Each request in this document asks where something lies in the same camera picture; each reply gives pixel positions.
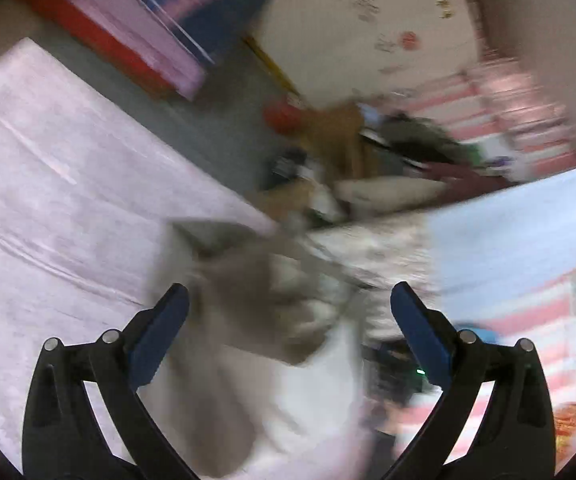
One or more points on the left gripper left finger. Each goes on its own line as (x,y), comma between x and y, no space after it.
(61,438)

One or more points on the grey and white garment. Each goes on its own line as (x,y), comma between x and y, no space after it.
(264,379)

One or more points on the pile of dark clothes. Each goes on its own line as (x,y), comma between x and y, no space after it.
(419,148)

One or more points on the floral and blue curtain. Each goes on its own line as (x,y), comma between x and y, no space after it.
(467,256)

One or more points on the wooden side table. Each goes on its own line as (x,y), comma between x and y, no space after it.
(333,137)

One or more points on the red plastic bag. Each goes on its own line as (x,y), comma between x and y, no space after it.
(283,117)

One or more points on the far bed with striped blanket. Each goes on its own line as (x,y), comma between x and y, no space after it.
(162,44)

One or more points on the white door with stickers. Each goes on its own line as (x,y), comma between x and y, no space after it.
(336,50)

